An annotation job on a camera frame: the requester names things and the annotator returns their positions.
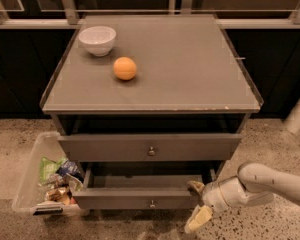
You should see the white ceramic bowl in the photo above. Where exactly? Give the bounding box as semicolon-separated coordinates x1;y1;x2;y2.
78;26;116;57

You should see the grey drawer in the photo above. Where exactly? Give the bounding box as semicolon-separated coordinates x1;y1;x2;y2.
73;162;216;210
58;133;242;162

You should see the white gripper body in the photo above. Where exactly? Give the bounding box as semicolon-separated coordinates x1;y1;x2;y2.
202;176;248;213

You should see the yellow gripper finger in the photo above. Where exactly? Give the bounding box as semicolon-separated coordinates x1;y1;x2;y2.
187;180;205;196
184;205;213;234

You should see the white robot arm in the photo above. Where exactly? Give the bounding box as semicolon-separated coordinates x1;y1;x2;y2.
184;162;300;234

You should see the green snack bag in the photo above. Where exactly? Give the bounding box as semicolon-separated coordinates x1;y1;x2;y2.
39;157;67;184

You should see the blue snack packet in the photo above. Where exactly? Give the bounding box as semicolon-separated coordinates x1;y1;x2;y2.
57;161;80;178

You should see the white cylindrical robot base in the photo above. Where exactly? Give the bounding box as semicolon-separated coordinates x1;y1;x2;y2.
284;99;300;134

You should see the clear plastic bin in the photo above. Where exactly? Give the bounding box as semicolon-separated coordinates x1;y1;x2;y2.
12;131;89;216

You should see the metal window railing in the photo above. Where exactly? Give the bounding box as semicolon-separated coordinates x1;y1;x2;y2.
0;0;300;29

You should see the grey top drawer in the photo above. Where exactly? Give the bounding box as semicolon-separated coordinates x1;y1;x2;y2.
58;133;242;162

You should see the orange fruit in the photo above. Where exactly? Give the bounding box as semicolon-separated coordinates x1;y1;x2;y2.
113;57;137;81

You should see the brown snack packet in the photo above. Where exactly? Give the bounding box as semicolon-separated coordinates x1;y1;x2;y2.
44;187;71;205

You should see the grey drawer cabinet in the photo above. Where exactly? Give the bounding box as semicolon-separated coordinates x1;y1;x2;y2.
39;13;264;210

